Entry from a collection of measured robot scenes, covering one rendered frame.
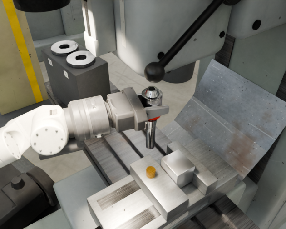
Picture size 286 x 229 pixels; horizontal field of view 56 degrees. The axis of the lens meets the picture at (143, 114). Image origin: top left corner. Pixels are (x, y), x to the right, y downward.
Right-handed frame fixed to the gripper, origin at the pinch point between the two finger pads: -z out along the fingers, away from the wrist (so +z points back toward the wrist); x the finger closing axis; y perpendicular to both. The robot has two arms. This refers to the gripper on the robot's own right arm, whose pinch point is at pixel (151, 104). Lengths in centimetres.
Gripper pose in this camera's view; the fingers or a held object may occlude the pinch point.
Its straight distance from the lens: 62.1
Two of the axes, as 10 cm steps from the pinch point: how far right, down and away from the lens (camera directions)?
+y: -0.1, 7.5, 6.6
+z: -9.4, 2.2, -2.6
